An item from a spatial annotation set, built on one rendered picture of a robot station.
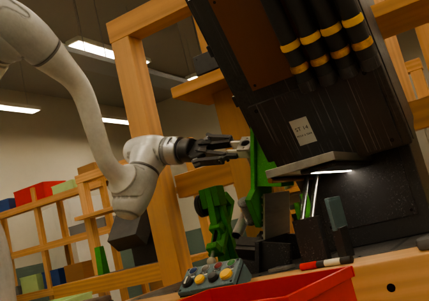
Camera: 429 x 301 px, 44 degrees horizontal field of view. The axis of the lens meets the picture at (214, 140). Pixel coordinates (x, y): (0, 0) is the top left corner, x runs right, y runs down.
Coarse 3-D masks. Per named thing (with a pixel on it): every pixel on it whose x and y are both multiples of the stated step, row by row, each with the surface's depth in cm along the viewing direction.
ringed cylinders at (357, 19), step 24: (264, 0) 113; (288, 0) 111; (312, 0) 110; (336, 0) 108; (288, 24) 114; (312, 24) 113; (336, 24) 111; (360, 24) 109; (288, 48) 116; (312, 48) 114; (336, 48) 113; (360, 48) 111
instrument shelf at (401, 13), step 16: (384, 0) 148; (400, 0) 146; (416, 0) 144; (384, 16) 149; (400, 16) 153; (416, 16) 156; (384, 32) 164; (400, 32) 168; (192, 80) 178; (208, 80) 175; (224, 80) 174; (176, 96) 181; (192, 96) 184; (208, 96) 189
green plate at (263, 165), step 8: (256, 144) 139; (256, 152) 139; (256, 160) 139; (264, 160) 137; (256, 168) 138; (264, 168) 137; (272, 168) 136; (256, 176) 138; (264, 176) 137; (256, 184) 138; (264, 184) 137; (272, 184) 136; (280, 184) 135; (288, 184) 139; (264, 192) 143
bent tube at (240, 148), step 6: (246, 138) 153; (240, 144) 152; (246, 144) 154; (240, 150) 151; (246, 150) 150; (240, 216) 148; (240, 222) 146; (234, 228) 145; (240, 228) 145; (234, 234) 146; (240, 234) 144
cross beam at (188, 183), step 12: (420, 108) 162; (420, 120) 162; (204, 168) 198; (216, 168) 196; (228, 168) 193; (180, 180) 203; (192, 180) 201; (204, 180) 198; (216, 180) 196; (228, 180) 193; (180, 192) 203; (192, 192) 200
